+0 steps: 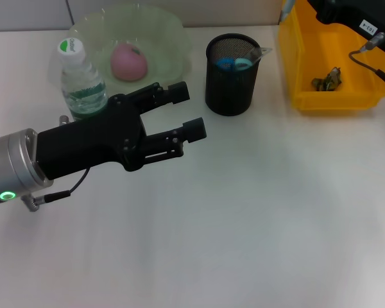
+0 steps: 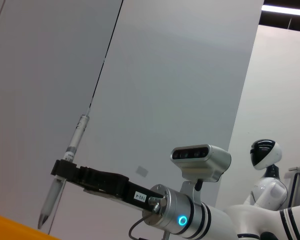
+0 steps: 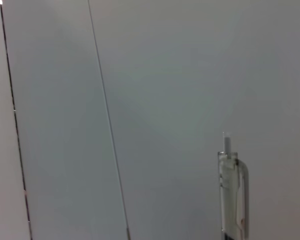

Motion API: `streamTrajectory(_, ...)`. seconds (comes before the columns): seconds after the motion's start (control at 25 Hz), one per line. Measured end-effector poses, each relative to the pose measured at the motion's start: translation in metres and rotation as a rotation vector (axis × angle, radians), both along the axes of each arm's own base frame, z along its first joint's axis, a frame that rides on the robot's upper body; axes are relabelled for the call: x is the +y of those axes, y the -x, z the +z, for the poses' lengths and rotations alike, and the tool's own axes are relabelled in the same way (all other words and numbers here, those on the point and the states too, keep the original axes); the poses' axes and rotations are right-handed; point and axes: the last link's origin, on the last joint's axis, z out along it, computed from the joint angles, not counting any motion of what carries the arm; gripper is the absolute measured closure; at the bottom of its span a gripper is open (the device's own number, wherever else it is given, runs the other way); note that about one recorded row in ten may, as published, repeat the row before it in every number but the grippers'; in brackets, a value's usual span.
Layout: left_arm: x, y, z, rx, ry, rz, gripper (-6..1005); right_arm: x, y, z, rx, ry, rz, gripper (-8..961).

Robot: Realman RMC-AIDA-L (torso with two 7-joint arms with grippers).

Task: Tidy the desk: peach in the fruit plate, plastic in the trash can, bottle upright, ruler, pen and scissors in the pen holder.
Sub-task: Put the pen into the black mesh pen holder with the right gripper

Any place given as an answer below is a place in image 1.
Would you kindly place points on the yellow plastic bin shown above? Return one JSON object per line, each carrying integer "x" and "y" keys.
{"x": 321, "y": 64}

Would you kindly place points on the black mesh pen holder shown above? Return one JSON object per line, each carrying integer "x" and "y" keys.
{"x": 232, "y": 93}

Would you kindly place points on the transparent plastic ruler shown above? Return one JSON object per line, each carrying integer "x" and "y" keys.
{"x": 260, "y": 53}

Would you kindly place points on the translucent green fruit plate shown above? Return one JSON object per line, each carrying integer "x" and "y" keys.
{"x": 167, "y": 48}

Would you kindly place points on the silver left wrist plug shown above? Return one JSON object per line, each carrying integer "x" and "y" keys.
{"x": 64, "y": 120}

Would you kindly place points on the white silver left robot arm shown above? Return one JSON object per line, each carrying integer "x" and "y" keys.
{"x": 9, "y": 167}

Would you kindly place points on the clear green-label water bottle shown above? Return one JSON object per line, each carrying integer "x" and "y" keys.
{"x": 80, "y": 86}

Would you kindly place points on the blue teal scissors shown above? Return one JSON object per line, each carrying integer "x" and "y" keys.
{"x": 234, "y": 64}

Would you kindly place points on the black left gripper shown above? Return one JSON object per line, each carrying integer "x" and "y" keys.
{"x": 90, "y": 144}

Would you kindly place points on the pink peach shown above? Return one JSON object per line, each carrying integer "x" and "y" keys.
{"x": 128, "y": 64}

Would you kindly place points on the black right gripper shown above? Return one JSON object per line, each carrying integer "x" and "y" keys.
{"x": 356, "y": 16}

